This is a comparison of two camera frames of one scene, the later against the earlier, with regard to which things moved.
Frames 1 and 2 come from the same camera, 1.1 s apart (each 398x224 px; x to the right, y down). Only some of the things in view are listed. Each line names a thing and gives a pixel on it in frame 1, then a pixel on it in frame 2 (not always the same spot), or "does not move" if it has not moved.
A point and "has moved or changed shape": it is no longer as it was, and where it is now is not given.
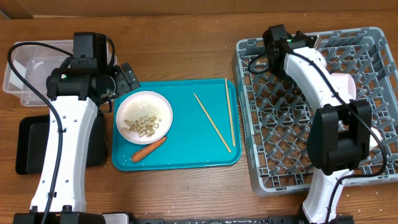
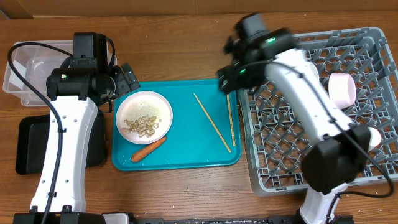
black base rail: x=270 y=219 does not move
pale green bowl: x=321 y=58 has moved or changed shape
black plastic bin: x=32 y=138 does not move
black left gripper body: x=121 y=86 does not move
